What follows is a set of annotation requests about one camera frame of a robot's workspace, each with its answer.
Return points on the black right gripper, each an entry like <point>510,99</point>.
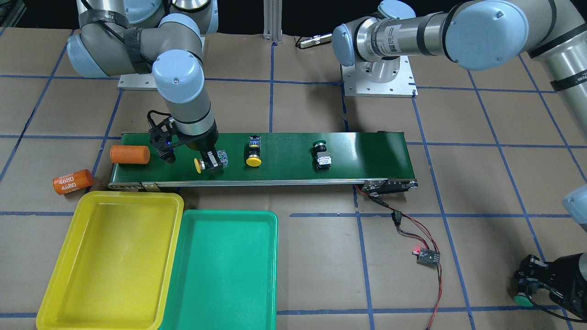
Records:
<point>203,143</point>

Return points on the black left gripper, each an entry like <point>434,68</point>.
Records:
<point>557,276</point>

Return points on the yellow mushroom push button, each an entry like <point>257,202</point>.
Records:
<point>210,162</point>
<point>252,158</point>

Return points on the green mushroom push button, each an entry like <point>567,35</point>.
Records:
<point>523,295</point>
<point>322,157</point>

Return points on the plain orange cylinder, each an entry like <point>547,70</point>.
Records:
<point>130,154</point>

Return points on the orange cylinder with 4680 print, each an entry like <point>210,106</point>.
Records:
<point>73,182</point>

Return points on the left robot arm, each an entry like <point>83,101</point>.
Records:
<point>480,35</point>

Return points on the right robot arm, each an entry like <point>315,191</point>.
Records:
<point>162,38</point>

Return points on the green plastic tray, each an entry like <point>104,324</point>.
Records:
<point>224,275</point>

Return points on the small motor controller board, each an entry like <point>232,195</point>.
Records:
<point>428,257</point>

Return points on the yellow plastic tray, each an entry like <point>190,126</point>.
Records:
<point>115,265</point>

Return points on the silver connector plug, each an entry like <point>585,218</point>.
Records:
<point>314,41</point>

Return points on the green conveyor belt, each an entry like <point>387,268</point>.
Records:
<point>378,162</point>

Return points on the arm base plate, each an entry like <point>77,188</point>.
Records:
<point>385,78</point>
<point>146,82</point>

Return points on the aluminium frame post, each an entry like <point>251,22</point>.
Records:
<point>272,17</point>

